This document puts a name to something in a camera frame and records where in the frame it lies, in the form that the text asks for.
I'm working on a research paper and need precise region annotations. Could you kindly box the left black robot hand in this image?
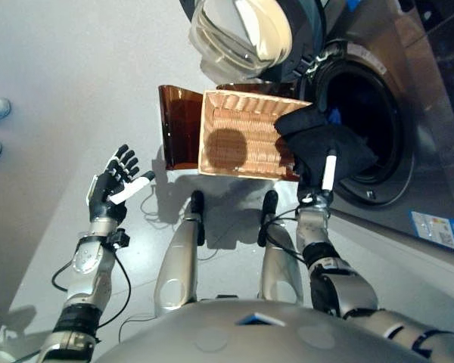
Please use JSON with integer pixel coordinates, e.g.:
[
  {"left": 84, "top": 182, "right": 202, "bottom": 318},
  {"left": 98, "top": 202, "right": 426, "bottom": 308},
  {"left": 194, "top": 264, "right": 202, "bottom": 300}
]
[{"left": 86, "top": 143, "right": 157, "bottom": 224}]

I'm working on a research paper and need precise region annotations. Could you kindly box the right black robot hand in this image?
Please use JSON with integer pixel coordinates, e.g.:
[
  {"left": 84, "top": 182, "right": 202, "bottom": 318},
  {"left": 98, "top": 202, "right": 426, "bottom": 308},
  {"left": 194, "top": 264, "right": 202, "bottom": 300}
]
[{"left": 300, "top": 147, "right": 340, "bottom": 203}]

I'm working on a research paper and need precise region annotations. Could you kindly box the black garment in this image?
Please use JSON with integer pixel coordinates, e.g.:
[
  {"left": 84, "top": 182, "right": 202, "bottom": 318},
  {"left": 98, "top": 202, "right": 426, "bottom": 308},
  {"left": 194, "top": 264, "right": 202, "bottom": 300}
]
[{"left": 274, "top": 101, "right": 380, "bottom": 182}]

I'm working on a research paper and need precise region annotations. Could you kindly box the grey front-load washing machine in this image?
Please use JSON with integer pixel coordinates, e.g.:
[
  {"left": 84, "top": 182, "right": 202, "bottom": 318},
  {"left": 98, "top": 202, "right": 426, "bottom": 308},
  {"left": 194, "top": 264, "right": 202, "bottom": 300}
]
[{"left": 298, "top": 0, "right": 454, "bottom": 258}]

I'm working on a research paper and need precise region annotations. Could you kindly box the round washing machine door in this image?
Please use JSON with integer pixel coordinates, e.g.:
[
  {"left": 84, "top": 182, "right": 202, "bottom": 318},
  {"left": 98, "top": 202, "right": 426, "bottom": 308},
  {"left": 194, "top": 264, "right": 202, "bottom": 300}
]
[{"left": 179, "top": 0, "right": 328, "bottom": 84}]

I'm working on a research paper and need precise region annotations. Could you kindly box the woven wicker laundry basket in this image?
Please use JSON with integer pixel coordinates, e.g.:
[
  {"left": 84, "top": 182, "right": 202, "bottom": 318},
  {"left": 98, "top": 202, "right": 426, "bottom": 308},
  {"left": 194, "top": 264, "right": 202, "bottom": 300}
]
[{"left": 197, "top": 89, "right": 313, "bottom": 182}]

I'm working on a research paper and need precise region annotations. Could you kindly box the left silver robot leg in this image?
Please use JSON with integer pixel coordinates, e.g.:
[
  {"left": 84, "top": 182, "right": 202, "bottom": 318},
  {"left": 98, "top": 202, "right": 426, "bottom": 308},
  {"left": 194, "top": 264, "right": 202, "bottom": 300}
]
[{"left": 153, "top": 190, "right": 207, "bottom": 317}]

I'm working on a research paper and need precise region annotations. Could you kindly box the silver robot leg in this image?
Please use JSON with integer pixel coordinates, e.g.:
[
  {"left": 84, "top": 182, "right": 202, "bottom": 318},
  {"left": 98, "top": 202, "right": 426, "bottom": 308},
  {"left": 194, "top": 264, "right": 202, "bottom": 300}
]
[
  {"left": 257, "top": 189, "right": 304, "bottom": 306},
  {"left": 153, "top": 190, "right": 207, "bottom": 317}
]

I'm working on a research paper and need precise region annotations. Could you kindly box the brown acrylic stool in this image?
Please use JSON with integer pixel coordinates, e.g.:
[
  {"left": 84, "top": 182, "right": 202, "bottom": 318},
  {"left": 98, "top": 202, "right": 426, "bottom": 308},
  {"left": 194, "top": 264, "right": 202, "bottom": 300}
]
[{"left": 157, "top": 85, "right": 204, "bottom": 171}]

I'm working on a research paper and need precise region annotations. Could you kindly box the right silver robot leg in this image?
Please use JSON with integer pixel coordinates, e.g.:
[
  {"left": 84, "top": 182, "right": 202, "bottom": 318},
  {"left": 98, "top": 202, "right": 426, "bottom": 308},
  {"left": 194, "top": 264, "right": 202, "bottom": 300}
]
[{"left": 257, "top": 189, "right": 304, "bottom": 306}]

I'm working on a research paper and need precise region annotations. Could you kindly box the white appliance platform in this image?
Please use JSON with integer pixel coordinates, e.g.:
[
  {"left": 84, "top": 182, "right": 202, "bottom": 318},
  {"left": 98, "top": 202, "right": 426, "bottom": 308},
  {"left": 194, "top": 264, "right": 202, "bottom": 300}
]
[{"left": 328, "top": 209, "right": 454, "bottom": 281}]

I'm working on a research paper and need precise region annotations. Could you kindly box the blue white instruction sticker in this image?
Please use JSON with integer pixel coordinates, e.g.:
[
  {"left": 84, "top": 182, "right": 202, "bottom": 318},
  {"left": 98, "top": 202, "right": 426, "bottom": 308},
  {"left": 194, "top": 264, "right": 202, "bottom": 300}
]
[{"left": 410, "top": 210, "right": 454, "bottom": 255}]

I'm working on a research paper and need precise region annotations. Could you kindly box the silver robot torso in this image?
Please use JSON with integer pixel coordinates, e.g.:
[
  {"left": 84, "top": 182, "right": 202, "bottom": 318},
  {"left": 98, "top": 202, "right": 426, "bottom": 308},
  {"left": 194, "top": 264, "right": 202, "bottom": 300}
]
[{"left": 94, "top": 296, "right": 432, "bottom": 363}]

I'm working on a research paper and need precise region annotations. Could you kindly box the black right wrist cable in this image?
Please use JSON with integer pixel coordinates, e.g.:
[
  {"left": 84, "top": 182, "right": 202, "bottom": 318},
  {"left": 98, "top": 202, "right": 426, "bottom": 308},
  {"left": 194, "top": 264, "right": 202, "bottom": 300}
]
[{"left": 263, "top": 207, "right": 307, "bottom": 264}]

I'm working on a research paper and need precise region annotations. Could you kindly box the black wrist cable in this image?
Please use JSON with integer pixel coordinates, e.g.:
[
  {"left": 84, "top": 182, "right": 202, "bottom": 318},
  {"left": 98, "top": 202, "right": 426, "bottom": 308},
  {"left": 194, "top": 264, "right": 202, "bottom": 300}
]
[
  {"left": 263, "top": 207, "right": 307, "bottom": 264},
  {"left": 51, "top": 249, "right": 132, "bottom": 329}
]

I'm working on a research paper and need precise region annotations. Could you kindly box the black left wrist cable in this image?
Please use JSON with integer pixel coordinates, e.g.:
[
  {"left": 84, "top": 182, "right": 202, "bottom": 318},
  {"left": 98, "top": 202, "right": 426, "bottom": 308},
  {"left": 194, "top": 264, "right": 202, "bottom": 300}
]
[{"left": 51, "top": 249, "right": 132, "bottom": 329}]

